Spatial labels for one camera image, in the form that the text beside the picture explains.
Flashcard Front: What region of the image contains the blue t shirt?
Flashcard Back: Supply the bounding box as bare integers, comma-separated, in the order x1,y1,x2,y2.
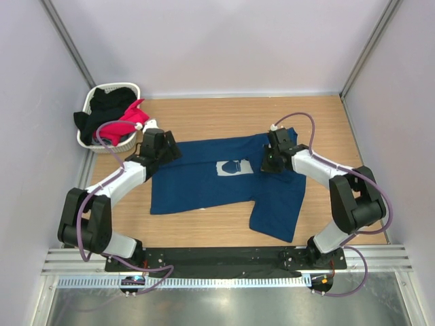
150,134,307,242

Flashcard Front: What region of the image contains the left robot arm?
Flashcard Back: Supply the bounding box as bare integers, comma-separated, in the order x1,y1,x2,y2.
58,128,181,270

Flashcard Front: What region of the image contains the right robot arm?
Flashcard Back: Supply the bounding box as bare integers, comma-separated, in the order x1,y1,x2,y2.
261,125,387,268

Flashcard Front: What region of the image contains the white laundry basket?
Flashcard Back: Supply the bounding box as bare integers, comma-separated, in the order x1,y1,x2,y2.
73,82,141,153

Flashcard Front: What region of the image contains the pink t shirt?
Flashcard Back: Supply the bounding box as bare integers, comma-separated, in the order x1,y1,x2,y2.
99,98,150,146

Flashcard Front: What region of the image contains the black t shirt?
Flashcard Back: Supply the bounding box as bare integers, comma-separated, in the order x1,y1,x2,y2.
73,87,137,146

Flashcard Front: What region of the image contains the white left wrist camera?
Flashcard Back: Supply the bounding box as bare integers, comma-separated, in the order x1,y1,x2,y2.
135,119,160,134

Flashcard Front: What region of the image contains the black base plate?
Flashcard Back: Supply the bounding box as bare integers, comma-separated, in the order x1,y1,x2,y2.
104,247,348,279

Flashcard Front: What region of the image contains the aluminium frame rail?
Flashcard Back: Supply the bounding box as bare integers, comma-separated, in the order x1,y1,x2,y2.
42,244,412,279

